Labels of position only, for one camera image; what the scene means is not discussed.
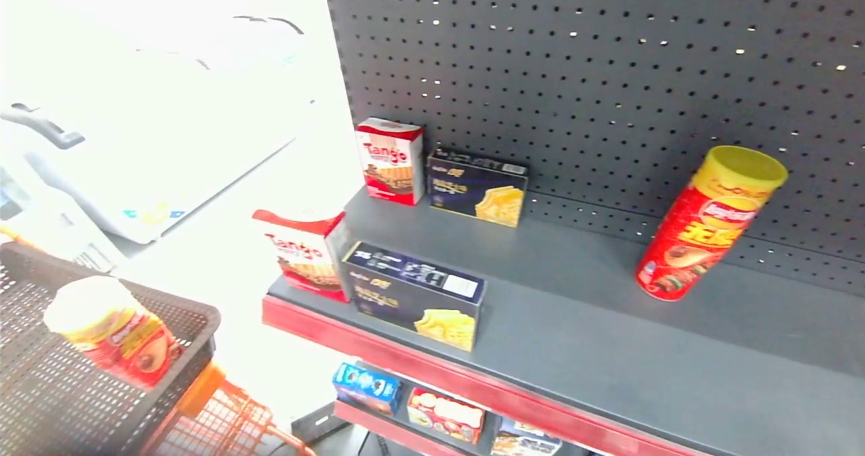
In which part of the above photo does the blue and white snack box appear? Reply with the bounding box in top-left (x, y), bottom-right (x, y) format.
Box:
top-left (490, 417), bottom-right (563, 456)

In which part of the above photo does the dark blue cracker box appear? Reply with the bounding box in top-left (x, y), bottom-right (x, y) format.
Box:
top-left (426, 147), bottom-right (530, 228)
top-left (341, 240), bottom-right (487, 353)

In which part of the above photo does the white freezer cabinet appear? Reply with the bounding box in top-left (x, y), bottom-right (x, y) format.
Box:
top-left (0, 10), bottom-right (318, 274)

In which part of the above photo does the orange shopping cart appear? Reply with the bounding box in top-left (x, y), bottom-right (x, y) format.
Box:
top-left (0, 226), bottom-right (317, 456)

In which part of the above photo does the black shop shelf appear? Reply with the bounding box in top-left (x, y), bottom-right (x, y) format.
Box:
top-left (262, 0), bottom-right (865, 456)

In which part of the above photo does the blue cookie box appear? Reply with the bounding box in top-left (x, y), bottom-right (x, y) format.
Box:
top-left (331, 362), bottom-right (403, 416)

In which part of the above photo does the red wafer box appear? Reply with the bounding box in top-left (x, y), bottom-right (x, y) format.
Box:
top-left (355, 117), bottom-right (426, 207)
top-left (251, 209), bottom-right (353, 304)

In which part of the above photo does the red and white snack box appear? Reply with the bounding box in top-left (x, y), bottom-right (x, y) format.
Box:
top-left (406, 386), bottom-right (487, 445)

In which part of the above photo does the red chips can yellow lid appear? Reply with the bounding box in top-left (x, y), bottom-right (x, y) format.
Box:
top-left (635, 145), bottom-right (789, 302)
top-left (43, 275), bottom-right (183, 389)

